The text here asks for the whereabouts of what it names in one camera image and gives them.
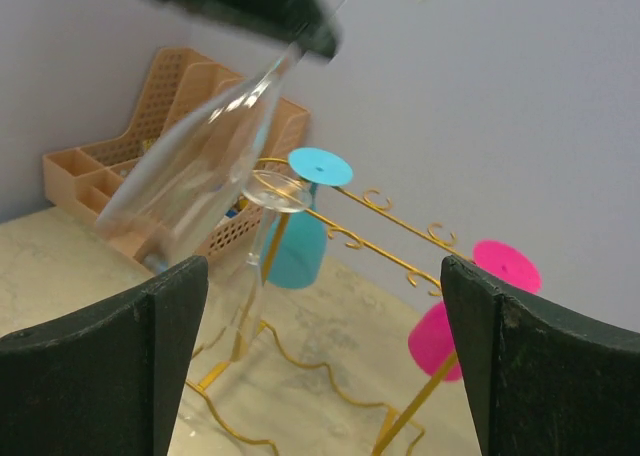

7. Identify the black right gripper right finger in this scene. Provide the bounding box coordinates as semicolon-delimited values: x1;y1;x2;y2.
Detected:
441;256;639;455

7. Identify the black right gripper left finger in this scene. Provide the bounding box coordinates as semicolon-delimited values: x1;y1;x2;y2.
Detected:
1;256;208;455

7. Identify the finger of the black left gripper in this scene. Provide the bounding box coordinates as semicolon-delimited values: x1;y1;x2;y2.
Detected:
157;0;340;60

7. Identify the pink plastic wine glass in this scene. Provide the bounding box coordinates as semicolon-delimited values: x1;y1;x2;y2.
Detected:
407;239;544;383

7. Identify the clear wine glass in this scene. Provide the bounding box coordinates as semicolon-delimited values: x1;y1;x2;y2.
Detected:
220;170;311;363
94;0;434;277

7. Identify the blue plastic wine glass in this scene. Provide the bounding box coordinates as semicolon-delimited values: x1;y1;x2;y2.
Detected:
267;147;353;290

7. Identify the blue grey glue stick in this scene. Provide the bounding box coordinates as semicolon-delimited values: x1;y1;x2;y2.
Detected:
142;254;168;274

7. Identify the peach plastic desk organizer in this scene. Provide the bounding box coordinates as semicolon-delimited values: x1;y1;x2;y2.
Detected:
42;46;309;271

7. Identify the gold wire wine glass rack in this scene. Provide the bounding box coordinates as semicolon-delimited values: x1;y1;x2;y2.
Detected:
182;156;476;456

